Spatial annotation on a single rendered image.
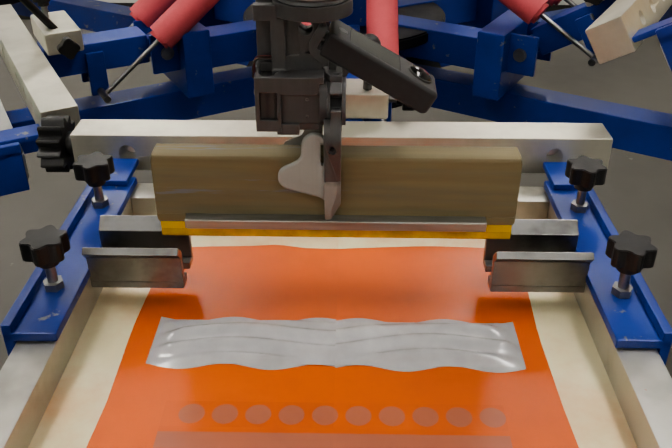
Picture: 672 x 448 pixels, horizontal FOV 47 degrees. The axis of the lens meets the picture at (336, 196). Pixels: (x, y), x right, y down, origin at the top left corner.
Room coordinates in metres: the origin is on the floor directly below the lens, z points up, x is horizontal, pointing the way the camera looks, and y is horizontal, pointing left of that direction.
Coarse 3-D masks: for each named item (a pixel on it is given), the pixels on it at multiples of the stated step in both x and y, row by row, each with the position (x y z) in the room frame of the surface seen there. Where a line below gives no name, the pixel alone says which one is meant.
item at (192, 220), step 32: (192, 224) 0.64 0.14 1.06; (224, 224) 0.64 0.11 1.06; (256, 224) 0.64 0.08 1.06; (288, 224) 0.64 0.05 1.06; (320, 224) 0.64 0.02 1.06; (352, 224) 0.63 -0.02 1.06; (384, 224) 0.63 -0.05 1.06; (416, 224) 0.63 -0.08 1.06; (448, 224) 0.63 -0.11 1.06; (480, 224) 0.63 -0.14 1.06
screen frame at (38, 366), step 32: (544, 192) 0.82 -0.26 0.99; (96, 288) 0.65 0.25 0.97; (32, 352) 0.53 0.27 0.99; (64, 352) 0.55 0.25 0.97; (608, 352) 0.54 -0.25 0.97; (640, 352) 0.53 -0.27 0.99; (0, 384) 0.49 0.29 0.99; (32, 384) 0.49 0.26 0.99; (640, 384) 0.49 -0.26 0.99; (0, 416) 0.45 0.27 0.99; (32, 416) 0.47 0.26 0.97; (640, 416) 0.46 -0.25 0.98
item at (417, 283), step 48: (384, 288) 0.67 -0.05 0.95; (432, 288) 0.67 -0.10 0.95; (480, 288) 0.67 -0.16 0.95; (528, 336) 0.59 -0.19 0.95; (336, 384) 0.52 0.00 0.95; (384, 384) 0.52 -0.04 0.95; (432, 384) 0.52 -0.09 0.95; (480, 384) 0.52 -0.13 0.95; (528, 384) 0.52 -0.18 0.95; (528, 432) 0.46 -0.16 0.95
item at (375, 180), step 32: (160, 160) 0.65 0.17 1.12; (192, 160) 0.65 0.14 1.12; (224, 160) 0.65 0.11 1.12; (256, 160) 0.65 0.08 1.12; (288, 160) 0.65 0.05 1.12; (352, 160) 0.65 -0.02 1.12; (384, 160) 0.65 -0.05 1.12; (416, 160) 0.65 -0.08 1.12; (448, 160) 0.65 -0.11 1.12; (480, 160) 0.65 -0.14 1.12; (512, 160) 0.65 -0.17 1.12; (160, 192) 0.65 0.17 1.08; (192, 192) 0.65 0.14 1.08; (224, 192) 0.65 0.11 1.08; (256, 192) 0.65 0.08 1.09; (288, 192) 0.65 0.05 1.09; (352, 192) 0.65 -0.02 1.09; (384, 192) 0.65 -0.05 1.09; (416, 192) 0.65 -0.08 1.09; (448, 192) 0.65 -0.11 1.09; (480, 192) 0.65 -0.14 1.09; (512, 192) 0.64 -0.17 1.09; (512, 224) 0.64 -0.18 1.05
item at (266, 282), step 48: (192, 288) 0.67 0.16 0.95; (240, 288) 0.67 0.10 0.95; (288, 288) 0.67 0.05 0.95; (336, 288) 0.67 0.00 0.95; (144, 336) 0.59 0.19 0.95; (144, 384) 0.52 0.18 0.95; (192, 384) 0.52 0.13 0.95; (240, 384) 0.52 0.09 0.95; (288, 384) 0.52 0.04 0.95; (96, 432) 0.46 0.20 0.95; (144, 432) 0.46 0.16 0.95
